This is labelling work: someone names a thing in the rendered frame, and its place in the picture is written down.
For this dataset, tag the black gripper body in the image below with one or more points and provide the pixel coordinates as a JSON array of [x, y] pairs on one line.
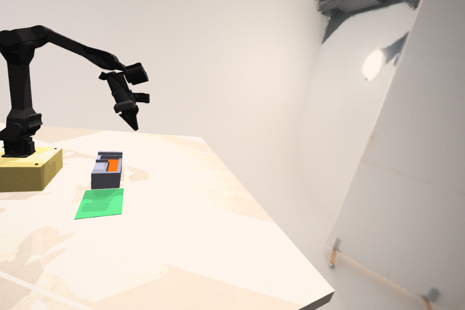
[[123, 100]]

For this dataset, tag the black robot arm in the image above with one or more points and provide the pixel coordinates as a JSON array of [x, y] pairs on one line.
[[18, 46]]

